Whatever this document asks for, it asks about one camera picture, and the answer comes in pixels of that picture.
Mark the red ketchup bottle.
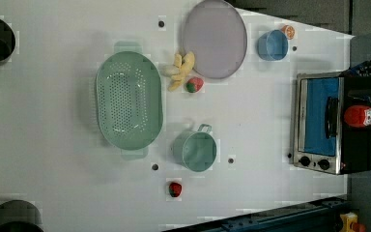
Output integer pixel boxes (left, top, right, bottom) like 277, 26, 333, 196
344, 105, 371, 128

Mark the black toaster oven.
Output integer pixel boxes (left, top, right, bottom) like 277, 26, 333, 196
291, 72, 371, 175

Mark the orange slice toy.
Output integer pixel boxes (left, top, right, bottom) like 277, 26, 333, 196
281, 25, 296, 40

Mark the blue bowl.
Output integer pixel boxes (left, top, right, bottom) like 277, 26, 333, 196
257, 30, 289, 61

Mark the yellow object on floor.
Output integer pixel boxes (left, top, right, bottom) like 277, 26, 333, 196
339, 212, 366, 232

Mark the grey round plate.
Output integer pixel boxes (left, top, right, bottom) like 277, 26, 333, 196
182, 0, 247, 79

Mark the pink strawberry toy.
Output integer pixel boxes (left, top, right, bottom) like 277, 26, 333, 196
185, 77, 204, 93

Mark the yellow banana bunch toy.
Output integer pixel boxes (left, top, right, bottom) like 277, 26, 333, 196
162, 51, 195, 92

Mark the green metal bucket cup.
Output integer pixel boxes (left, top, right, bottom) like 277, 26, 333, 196
173, 124, 217, 172

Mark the red strawberry toy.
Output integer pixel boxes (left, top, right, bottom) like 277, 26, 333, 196
168, 182, 183, 198

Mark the green oval colander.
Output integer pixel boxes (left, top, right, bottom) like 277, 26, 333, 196
95, 41, 163, 160

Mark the blue metal frame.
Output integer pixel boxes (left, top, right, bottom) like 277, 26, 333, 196
165, 197, 350, 232

